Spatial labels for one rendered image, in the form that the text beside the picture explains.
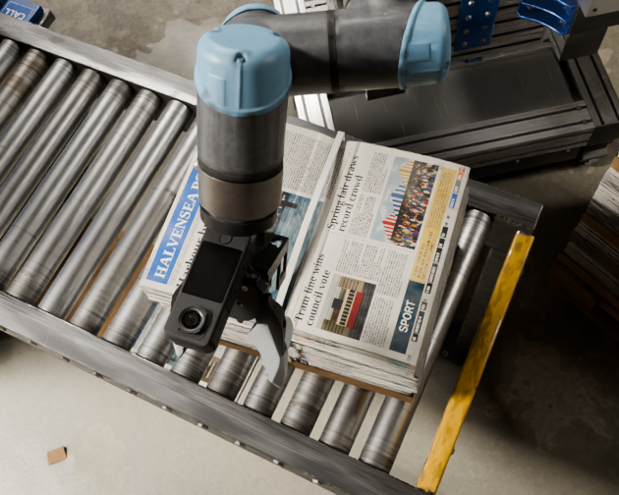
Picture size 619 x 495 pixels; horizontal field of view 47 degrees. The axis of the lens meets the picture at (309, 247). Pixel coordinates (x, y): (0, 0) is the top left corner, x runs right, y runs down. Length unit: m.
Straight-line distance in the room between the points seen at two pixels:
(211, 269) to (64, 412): 1.46
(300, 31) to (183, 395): 0.65
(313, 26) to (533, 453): 1.45
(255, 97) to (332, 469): 0.65
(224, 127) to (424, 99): 1.50
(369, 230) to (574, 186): 1.34
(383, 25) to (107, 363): 0.73
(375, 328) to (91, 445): 1.27
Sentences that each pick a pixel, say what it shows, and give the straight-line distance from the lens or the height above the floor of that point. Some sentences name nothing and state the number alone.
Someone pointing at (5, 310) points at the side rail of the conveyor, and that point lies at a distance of 1.28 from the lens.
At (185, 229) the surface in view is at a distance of 0.97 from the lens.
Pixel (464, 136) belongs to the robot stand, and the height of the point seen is 0.23.
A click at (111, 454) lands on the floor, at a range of 2.01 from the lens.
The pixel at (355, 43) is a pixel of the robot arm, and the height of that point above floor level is 1.37.
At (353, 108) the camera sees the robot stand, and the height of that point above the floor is 0.21.
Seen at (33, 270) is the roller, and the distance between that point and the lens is 1.29.
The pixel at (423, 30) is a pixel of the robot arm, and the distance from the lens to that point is 0.66.
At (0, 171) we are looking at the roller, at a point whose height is 0.79.
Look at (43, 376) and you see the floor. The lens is 2.13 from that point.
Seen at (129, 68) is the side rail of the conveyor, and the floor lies 0.80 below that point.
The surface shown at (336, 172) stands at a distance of 0.98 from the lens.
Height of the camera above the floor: 1.87
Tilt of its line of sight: 66 degrees down
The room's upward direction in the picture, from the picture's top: 11 degrees counter-clockwise
